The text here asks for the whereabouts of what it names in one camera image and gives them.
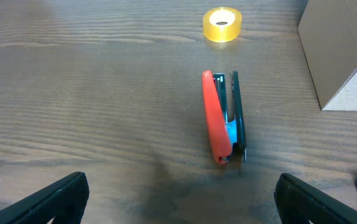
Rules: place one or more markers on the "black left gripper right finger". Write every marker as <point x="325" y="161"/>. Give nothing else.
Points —
<point x="299" y="202"/>

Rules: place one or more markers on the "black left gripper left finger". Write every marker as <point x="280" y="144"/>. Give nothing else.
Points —
<point x="64" y="201"/>

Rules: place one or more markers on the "yellow clear tape roll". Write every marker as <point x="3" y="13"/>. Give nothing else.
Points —
<point x="222" y="24"/>

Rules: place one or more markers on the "brown cardboard box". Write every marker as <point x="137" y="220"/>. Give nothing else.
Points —
<point x="328" y="33"/>

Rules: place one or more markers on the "red and black stapler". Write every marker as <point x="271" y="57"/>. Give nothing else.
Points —
<point x="226" y="137"/>

